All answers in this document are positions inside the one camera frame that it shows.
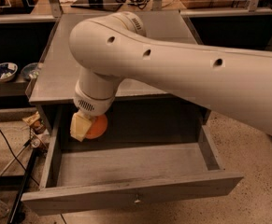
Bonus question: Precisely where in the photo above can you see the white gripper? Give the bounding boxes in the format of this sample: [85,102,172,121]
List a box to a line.
[70,84,114,142]

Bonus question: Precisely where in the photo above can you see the orange fruit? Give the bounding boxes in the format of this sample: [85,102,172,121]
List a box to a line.
[85,115,107,139]

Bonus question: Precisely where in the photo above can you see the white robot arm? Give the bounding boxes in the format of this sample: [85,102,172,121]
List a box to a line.
[69,12,272,135]

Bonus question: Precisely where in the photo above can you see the open grey top drawer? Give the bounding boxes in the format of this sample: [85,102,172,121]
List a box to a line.
[22,108,243,216]

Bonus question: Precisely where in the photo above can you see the snack bag on floor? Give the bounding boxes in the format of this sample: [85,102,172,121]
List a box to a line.
[22,112,46,134]

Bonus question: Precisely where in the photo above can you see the black tripod leg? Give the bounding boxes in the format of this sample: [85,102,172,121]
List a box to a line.
[7,149,37,224]

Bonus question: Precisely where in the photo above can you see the grey cabinet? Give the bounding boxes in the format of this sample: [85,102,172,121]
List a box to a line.
[25,10,226,133]

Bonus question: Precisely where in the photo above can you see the grey small bowl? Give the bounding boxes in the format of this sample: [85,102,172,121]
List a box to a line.
[21,63,42,80]

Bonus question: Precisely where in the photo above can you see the blue white bowl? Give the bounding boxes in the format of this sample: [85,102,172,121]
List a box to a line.
[0,63,18,82]

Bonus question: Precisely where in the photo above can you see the black monitor stand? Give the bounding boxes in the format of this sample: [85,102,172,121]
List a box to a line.
[71,0,122,12]

